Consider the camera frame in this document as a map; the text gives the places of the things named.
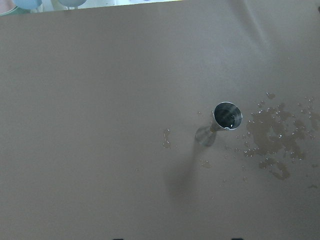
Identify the steel double jigger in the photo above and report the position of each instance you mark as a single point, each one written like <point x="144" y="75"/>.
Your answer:
<point x="226" y="116"/>

